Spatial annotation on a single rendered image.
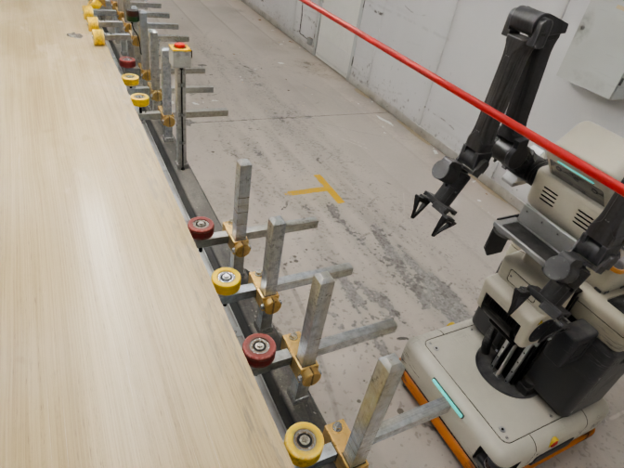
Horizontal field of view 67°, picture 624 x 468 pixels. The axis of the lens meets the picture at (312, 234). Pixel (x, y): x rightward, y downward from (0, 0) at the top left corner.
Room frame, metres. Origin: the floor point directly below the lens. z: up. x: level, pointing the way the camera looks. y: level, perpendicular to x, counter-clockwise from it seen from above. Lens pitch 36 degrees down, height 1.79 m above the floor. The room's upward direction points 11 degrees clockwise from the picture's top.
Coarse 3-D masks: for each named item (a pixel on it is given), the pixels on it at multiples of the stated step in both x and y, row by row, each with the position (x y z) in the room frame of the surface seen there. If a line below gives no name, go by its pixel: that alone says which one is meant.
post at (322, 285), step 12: (324, 276) 0.75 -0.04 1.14; (312, 288) 0.75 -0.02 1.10; (324, 288) 0.73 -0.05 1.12; (312, 300) 0.74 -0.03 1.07; (324, 300) 0.74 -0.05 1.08; (312, 312) 0.73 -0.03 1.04; (324, 312) 0.74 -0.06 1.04; (312, 324) 0.73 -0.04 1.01; (324, 324) 0.75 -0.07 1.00; (312, 336) 0.73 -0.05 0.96; (300, 348) 0.75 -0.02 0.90; (312, 348) 0.74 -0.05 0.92; (300, 360) 0.74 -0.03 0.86; (312, 360) 0.74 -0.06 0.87; (300, 384) 0.73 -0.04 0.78; (300, 396) 0.73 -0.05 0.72
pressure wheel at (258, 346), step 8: (248, 336) 0.75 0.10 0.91; (256, 336) 0.75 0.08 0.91; (264, 336) 0.75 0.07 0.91; (248, 344) 0.72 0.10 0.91; (256, 344) 0.73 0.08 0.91; (264, 344) 0.73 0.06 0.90; (272, 344) 0.73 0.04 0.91; (248, 352) 0.70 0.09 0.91; (256, 352) 0.71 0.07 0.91; (264, 352) 0.71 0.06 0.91; (272, 352) 0.71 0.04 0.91; (248, 360) 0.69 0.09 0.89; (256, 360) 0.68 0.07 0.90; (264, 360) 0.69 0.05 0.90; (272, 360) 0.71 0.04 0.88
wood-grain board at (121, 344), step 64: (0, 0) 3.04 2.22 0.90; (64, 0) 3.31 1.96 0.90; (0, 64) 2.06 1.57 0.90; (64, 64) 2.20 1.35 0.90; (0, 128) 1.49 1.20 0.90; (64, 128) 1.58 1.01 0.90; (128, 128) 1.68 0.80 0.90; (0, 192) 1.12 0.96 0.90; (64, 192) 1.18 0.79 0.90; (128, 192) 1.24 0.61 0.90; (0, 256) 0.86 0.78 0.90; (64, 256) 0.90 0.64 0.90; (128, 256) 0.95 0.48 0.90; (192, 256) 1.00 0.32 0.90; (0, 320) 0.66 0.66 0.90; (64, 320) 0.69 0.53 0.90; (128, 320) 0.73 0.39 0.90; (192, 320) 0.77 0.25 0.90; (0, 384) 0.51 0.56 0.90; (64, 384) 0.54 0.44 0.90; (128, 384) 0.56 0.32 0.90; (192, 384) 0.59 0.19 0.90; (256, 384) 0.62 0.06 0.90; (0, 448) 0.39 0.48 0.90; (64, 448) 0.41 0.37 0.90; (128, 448) 0.43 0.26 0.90; (192, 448) 0.46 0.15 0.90; (256, 448) 0.48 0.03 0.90
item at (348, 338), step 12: (372, 324) 0.92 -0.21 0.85; (384, 324) 0.93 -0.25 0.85; (396, 324) 0.94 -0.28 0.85; (336, 336) 0.85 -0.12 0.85; (348, 336) 0.86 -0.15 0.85; (360, 336) 0.87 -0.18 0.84; (372, 336) 0.89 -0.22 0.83; (324, 348) 0.81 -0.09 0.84; (336, 348) 0.83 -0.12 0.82; (276, 360) 0.74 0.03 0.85; (288, 360) 0.75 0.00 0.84; (264, 372) 0.72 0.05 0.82
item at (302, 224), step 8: (312, 216) 1.38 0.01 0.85; (288, 224) 1.30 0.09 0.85; (296, 224) 1.31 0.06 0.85; (304, 224) 1.33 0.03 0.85; (312, 224) 1.34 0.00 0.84; (216, 232) 1.18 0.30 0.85; (224, 232) 1.19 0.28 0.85; (248, 232) 1.22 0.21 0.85; (256, 232) 1.23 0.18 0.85; (264, 232) 1.25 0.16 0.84; (288, 232) 1.30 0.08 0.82; (200, 240) 1.13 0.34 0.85; (208, 240) 1.14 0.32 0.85; (216, 240) 1.16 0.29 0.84; (224, 240) 1.17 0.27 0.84
